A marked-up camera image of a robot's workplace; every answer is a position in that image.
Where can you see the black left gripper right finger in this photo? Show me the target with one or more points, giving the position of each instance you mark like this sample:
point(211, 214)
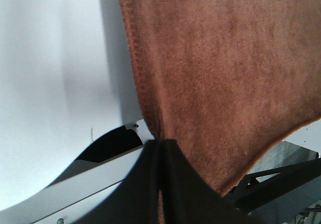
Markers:
point(186, 196)

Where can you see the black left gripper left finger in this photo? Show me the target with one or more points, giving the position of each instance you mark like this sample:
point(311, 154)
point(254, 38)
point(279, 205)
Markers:
point(135, 200)

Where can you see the brown towel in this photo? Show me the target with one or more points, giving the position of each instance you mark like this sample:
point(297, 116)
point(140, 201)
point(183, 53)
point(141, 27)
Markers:
point(226, 79)

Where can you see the black metal frame bar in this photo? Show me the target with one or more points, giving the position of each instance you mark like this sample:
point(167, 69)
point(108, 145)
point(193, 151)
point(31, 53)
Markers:
point(260, 188)

